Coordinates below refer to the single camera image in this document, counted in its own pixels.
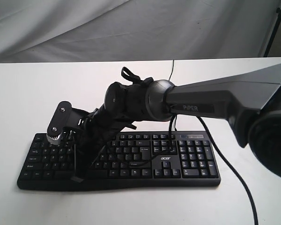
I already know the thick black braided cable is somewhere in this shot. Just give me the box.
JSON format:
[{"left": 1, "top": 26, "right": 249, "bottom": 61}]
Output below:
[{"left": 168, "top": 114, "right": 259, "bottom": 225}]

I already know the white backdrop cloth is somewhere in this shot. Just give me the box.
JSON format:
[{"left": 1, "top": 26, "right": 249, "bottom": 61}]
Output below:
[{"left": 0, "top": 0, "right": 281, "bottom": 63}]

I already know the black acer keyboard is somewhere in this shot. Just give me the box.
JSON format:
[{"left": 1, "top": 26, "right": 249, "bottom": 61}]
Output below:
[{"left": 17, "top": 131, "right": 221, "bottom": 192}]

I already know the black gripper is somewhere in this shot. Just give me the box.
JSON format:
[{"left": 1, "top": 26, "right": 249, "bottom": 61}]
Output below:
[{"left": 71, "top": 107, "right": 136, "bottom": 183}]

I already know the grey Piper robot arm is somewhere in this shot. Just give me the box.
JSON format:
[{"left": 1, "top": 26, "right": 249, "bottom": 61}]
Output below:
[{"left": 74, "top": 64, "right": 281, "bottom": 177}]

